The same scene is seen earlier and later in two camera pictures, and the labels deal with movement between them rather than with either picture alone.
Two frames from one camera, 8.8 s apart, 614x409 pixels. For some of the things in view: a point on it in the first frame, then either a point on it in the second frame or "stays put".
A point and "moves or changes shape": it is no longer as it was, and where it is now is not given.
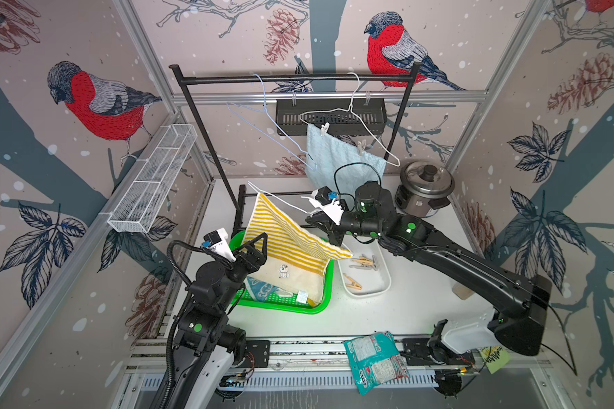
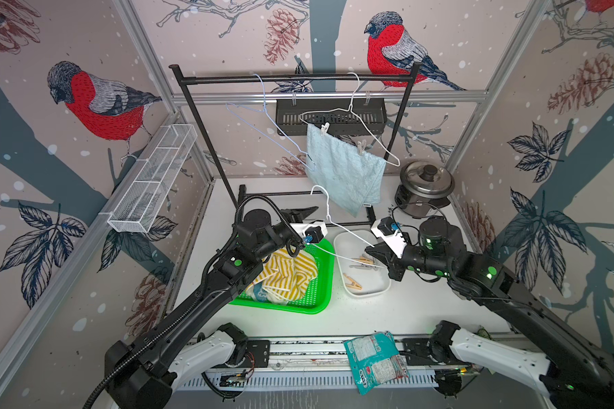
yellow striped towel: [295, 262] moves or changes shape
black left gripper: [257, 258] → [296, 214]
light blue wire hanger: [229, 105] stays put
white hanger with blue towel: [350, 110] stays put
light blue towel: [333, 162] stays put
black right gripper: [333, 229] → [390, 260]
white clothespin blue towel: [361, 146] stays put
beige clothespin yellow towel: [355, 285] stays put
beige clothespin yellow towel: [364, 261] stays put
